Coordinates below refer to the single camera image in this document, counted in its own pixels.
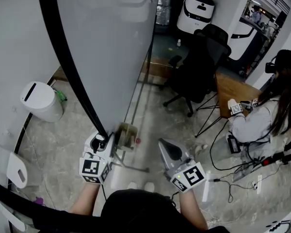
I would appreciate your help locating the clear brown plastic tray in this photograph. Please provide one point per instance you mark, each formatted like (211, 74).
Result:
(126, 135)

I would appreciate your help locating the person's right forearm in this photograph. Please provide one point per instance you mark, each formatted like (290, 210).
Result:
(191, 207)

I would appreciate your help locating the white partition board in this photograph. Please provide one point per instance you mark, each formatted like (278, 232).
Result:
(99, 45)

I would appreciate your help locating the green plastic bottle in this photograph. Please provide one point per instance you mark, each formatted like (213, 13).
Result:
(61, 96)

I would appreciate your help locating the person's white left shoe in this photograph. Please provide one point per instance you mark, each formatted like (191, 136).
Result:
(132, 185)

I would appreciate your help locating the white delivery robot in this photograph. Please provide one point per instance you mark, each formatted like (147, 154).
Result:
(196, 13)

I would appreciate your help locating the small purple object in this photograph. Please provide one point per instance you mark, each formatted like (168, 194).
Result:
(39, 200)

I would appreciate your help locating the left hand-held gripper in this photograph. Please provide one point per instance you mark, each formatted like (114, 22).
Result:
(92, 169)

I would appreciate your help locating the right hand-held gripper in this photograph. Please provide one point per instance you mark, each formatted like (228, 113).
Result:
(189, 176)

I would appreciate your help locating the white and black machine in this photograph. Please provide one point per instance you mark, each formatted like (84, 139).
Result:
(245, 42)

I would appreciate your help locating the small red ball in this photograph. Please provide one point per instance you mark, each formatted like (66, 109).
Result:
(138, 141)

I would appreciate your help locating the small white bottle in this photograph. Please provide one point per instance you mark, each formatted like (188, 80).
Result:
(179, 43)

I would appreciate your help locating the person's white right shoe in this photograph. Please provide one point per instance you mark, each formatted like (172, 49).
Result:
(149, 186)

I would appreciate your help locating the person's left forearm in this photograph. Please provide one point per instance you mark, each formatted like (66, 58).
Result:
(85, 198)

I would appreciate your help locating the wooden desk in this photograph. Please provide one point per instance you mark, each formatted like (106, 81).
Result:
(235, 91)

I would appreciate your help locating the white plastic chair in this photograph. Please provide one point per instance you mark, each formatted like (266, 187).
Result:
(14, 169)

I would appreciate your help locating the person's white shoe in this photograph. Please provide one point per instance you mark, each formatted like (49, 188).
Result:
(132, 185)
(149, 186)

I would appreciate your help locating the white trash bin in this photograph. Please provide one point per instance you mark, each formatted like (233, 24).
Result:
(41, 103)

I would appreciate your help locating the white panel with black print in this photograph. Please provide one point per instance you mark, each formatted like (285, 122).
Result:
(279, 223)

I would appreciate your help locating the black mesh office chair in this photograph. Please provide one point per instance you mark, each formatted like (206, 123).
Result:
(201, 64)

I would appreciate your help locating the red and black power strip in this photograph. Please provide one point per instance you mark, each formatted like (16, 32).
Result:
(276, 158)

